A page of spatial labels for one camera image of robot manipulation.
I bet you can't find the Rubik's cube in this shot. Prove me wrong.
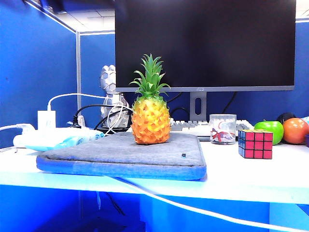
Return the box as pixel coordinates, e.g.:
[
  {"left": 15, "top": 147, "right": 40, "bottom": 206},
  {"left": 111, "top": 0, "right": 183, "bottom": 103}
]
[{"left": 238, "top": 129, "right": 274, "bottom": 160}]

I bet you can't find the orange toy pineapple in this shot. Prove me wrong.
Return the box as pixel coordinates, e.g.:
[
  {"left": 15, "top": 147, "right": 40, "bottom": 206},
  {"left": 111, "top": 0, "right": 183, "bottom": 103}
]
[{"left": 129, "top": 53, "right": 172, "bottom": 146}]

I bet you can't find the white and grey keyboard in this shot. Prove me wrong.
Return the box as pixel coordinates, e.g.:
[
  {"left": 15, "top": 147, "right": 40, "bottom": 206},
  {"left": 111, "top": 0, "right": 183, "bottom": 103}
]
[{"left": 169, "top": 118, "right": 255, "bottom": 142}]

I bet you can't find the grey fabric laptop sleeve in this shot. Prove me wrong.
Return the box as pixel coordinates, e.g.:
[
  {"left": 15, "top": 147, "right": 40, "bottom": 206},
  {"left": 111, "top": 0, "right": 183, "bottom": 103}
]
[{"left": 36, "top": 131, "right": 208, "bottom": 181}]

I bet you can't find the silver robot figurine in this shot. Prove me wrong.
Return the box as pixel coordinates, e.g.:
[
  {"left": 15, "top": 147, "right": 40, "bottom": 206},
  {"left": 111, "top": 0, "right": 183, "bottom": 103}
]
[{"left": 99, "top": 63, "right": 130, "bottom": 129}]

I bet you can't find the clear printed drinking glass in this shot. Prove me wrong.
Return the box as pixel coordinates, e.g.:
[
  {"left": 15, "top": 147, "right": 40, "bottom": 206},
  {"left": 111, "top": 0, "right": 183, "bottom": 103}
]
[{"left": 209, "top": 114, "right": 238, "bottom": 145}]

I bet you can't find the black computer monitor with stand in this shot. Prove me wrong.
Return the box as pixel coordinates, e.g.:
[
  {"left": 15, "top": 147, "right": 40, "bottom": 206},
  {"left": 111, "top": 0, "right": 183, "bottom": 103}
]
[{"left": 114, "top": 0, "right": 297, "bottom": 122}]

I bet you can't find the white power adapter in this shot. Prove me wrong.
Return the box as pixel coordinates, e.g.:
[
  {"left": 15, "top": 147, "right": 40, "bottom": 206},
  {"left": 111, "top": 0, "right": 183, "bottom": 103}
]
[{"left": 37, "top": 110, "right": 57, "bottom": 131}]

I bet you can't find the green apple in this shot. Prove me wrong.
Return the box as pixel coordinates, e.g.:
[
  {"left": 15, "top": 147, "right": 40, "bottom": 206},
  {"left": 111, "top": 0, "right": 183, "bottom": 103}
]
[{"left": 253, "top": 119, "right": 285, "bottom": 146}]

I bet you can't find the dark round ball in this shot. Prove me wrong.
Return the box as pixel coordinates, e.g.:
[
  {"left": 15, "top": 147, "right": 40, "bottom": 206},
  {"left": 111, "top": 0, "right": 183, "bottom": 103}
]
[{"left": 276, "top": 112, "right": 297, "bottom": 125}]

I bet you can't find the white power strip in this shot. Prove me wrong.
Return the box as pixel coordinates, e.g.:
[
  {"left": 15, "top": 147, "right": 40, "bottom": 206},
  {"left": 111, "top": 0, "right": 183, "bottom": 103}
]
[{"left": 12, "top": 130, "right": 40, "bottom": 148}]

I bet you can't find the red-orange apple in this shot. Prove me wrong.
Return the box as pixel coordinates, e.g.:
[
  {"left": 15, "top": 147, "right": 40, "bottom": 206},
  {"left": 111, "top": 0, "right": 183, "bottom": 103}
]
[{"left": 282, "top": 117, "right": 309, "bottom": 145}]

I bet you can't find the black monitor cable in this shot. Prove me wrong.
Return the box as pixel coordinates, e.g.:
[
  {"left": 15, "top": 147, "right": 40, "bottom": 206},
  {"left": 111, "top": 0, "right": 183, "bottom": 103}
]
[
  {"left": 166, "top": 91, "right": 192, "bottom": 119},
  {"left": 223, "top": 91, "right": 239, "bottom": 115}
]

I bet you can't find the thin white coiled cable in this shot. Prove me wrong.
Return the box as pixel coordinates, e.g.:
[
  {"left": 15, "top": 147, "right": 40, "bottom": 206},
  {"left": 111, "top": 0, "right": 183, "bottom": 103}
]
[{"left": 105, "top": 101, "right": 134, "bottom": 135}]

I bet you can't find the black power cable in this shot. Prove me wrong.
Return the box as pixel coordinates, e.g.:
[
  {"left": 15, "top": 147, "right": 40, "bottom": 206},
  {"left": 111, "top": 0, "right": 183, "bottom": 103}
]
[{"left": 71, "top": 103, "right": 134, "bottom": 130}]

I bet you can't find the white adapter cable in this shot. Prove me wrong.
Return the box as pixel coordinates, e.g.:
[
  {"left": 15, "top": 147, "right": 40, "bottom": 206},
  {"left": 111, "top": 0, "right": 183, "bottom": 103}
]
[{"left": 47, "top": 92, "right": 108, "bottom": 112}]

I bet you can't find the grey partition frame post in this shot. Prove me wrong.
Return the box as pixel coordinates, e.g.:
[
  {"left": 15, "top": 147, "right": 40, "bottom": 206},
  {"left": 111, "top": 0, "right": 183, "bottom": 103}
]
[{"left": 75, "top": 30, "right": 82, "bottom": 112}]

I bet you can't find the thick white cable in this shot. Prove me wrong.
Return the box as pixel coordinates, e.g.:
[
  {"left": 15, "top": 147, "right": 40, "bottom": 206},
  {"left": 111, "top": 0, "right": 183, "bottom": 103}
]
[{"left": 105, "top": 176, "right": 309, "bottom": 232}]

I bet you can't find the white plug cable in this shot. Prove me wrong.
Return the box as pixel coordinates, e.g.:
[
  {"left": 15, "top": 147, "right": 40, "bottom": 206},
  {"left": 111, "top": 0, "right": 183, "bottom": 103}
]
[{"left": 0, "top": 123, "right": 36, "bottom": 136}]

